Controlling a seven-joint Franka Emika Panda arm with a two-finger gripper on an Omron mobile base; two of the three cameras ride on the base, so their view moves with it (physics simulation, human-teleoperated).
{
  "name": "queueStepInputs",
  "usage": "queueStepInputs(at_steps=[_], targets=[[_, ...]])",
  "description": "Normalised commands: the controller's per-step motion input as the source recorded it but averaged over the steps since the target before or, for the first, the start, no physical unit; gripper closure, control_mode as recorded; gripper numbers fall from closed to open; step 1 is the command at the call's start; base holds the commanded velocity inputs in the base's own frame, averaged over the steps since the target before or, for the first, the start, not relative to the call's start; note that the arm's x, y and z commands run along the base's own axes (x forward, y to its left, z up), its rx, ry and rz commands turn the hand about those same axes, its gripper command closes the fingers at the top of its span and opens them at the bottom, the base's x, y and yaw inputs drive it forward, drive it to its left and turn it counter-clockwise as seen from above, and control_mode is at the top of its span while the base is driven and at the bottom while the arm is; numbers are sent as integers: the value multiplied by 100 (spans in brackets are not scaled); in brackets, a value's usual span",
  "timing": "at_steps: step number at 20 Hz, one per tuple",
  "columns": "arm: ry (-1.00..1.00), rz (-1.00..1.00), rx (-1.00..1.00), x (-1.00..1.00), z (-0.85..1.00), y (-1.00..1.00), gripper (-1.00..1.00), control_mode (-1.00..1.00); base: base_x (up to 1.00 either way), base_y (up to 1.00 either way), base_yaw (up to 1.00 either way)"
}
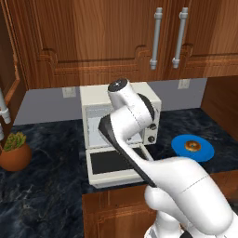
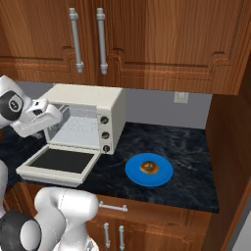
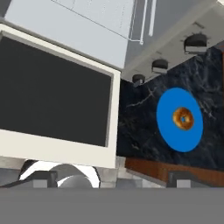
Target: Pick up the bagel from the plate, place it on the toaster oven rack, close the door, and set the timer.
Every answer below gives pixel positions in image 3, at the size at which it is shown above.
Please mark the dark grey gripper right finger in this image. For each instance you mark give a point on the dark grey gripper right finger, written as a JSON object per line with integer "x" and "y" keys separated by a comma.
{"x": 182, "y": 176}

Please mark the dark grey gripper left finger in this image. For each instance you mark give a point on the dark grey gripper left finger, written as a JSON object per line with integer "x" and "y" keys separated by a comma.
{"x": 43, "y": 178}

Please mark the blue plate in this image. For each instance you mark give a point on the blue plate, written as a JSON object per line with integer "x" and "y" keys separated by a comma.
{"x": 169, "y": 128}

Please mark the brown bagel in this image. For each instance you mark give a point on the brown bagel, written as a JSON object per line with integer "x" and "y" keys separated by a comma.
{"x": 178, "y": 122}

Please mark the cream toaster oven door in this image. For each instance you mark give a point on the cream toaster oven door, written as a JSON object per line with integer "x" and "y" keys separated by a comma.
{"x": 55, "y": 93}

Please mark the large black toaster oven knob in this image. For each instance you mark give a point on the large black toaster oven knob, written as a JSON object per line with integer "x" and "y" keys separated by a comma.
{"x": 195, "y": 42}

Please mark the white and black round object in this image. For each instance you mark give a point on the white and black round object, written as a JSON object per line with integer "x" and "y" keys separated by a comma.
{"x": 71, "y": 175}

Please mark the brown wooden cupboard front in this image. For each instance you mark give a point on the brown wooden cupboard front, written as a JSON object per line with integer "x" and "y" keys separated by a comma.
{"x": 151, "y": 169}

